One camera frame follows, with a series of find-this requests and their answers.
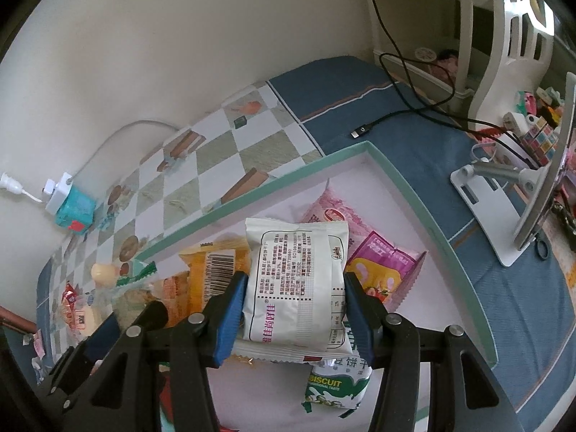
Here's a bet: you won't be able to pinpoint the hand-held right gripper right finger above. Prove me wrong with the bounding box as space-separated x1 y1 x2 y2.
343 271 527 432

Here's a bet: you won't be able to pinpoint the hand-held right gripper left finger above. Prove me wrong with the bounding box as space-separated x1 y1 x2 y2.
67 271 250 432

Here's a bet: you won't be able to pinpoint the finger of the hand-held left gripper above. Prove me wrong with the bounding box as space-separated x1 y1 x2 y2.
33 314 121 415
130 299 169 340

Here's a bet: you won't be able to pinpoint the clear barcode snack packet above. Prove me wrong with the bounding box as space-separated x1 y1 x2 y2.
110 285 156 325

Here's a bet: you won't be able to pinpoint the round bun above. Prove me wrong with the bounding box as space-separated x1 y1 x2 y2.
67 303 109 336

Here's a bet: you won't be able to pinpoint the dark green snack packet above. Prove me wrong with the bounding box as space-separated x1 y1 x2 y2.
117 263 156 286

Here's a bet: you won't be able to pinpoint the orange snack packet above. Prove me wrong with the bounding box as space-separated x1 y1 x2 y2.
177 238 253 313

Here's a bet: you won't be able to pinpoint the red peanut snack packet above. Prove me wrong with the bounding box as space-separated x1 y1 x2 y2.
60 281 86 311

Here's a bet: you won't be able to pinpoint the magenta snack packet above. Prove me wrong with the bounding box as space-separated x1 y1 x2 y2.
346 231 427 313

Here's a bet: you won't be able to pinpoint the yellow jelly cup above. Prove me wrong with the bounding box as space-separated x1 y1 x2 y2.
91 263 118 286

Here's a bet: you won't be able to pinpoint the white text-printed snack packet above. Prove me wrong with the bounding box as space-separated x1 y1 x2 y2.
234 217 354 364

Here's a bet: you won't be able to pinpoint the green white biscuit packet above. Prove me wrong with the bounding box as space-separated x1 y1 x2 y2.
301 355 374 419

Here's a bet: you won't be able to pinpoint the teal-edged cardboard tray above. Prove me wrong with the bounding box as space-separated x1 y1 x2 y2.
135 140 500 432

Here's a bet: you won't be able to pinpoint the pale pink snack packet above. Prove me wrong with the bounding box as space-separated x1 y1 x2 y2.
299 180 361 253

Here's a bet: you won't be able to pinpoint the teal storage box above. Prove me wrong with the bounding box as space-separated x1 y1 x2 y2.
55 189 97 235

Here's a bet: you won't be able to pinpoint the white phone stand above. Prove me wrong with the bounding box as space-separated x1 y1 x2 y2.
450 144 547 267

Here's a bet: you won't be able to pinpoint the small scissors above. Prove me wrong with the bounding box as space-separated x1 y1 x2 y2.
533 229 550 259

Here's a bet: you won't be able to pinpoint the smartphone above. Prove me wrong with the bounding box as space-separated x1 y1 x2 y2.
513 72 576 250

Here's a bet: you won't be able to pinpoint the white tape roll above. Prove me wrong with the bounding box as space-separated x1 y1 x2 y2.
501 112 529 133

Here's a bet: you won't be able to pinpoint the pastel puzzle cube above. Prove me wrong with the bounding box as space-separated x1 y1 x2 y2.
519 119 561 165

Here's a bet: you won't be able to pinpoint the white cutout shelf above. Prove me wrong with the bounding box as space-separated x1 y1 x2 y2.
360 0 556 120

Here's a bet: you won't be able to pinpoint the white power cable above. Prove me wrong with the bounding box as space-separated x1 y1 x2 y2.
72 119 181 181

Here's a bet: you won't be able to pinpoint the black cable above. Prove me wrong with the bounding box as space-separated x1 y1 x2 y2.
351 0 541 163

